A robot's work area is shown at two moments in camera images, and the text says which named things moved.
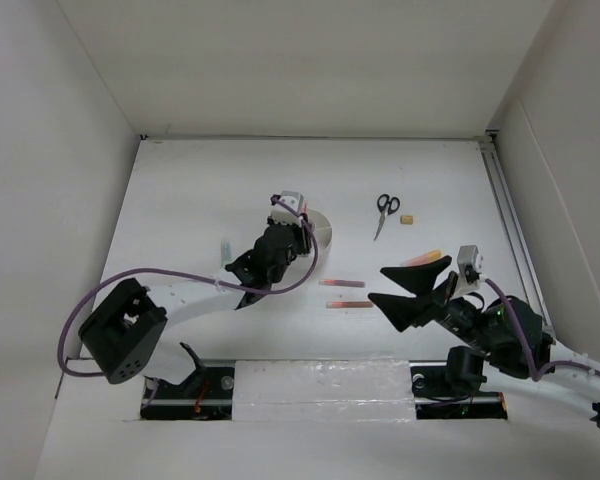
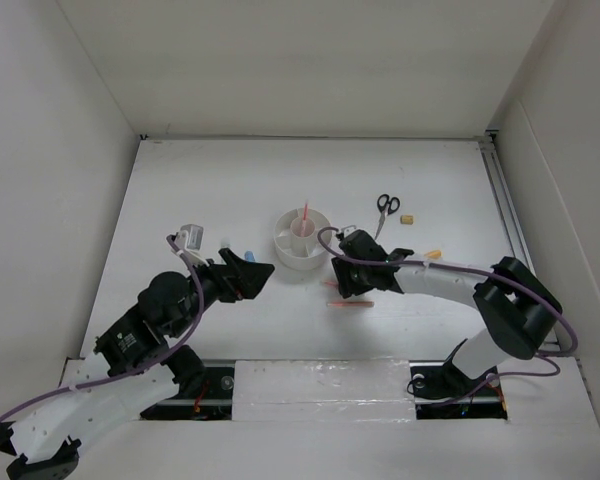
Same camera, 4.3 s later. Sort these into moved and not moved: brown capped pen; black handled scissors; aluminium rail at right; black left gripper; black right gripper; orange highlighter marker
Moved: black right gripper; black left gripper
Not moved: orange highlighter marker; black handled scissors; brown capped pen; aluminium rail at right
